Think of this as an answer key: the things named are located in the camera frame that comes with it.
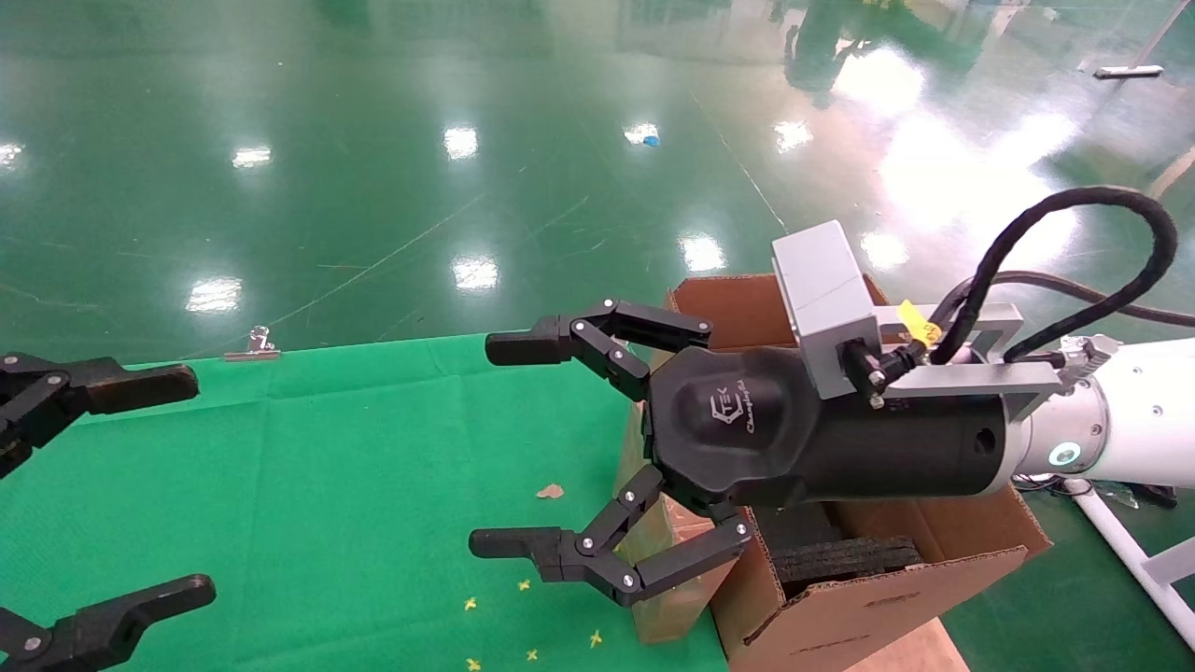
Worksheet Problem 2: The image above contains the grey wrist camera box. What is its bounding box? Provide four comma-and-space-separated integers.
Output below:
771, 220, 884, 401

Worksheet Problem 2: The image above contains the silver binder clip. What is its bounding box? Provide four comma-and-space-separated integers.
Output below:
224, 325, 282, 363

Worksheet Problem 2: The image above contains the small taped cardboard box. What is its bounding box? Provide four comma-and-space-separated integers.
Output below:
613, 401, 748, 647

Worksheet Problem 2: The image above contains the green table cloth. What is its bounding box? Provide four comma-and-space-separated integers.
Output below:
0, 331, 730, 672

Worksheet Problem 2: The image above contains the grey metal camera bracket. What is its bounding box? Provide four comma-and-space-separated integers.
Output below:
873, 302, 1066, 423

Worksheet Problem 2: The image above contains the white pipe frame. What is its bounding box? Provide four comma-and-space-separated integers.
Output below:
1064, 478, 1195, 651

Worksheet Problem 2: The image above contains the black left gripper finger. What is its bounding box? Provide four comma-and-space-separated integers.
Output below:
0, 573, 218, 672
0, 352, 201, 479

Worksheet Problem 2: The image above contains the yellow cable tag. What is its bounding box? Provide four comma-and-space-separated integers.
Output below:
897, 300, 943, 345

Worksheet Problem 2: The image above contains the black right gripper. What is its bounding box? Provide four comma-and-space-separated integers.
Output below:
468, 299, 1017, 609

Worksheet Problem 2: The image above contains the silver cable connector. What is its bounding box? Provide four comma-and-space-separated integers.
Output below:
1059, 334, 1122, 394

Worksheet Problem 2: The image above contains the thick black sleeved cable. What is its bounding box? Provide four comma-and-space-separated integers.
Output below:
926, 186, 1179, 367

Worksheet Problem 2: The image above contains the thin black cable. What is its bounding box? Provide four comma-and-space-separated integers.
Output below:
936, 270, 1195, 329

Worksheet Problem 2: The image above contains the large open cardboard carton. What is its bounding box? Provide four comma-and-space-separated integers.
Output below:
665, 273, 1054, 672

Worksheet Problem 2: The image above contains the black foam insert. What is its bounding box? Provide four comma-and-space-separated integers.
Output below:
752, 502, 926, 599

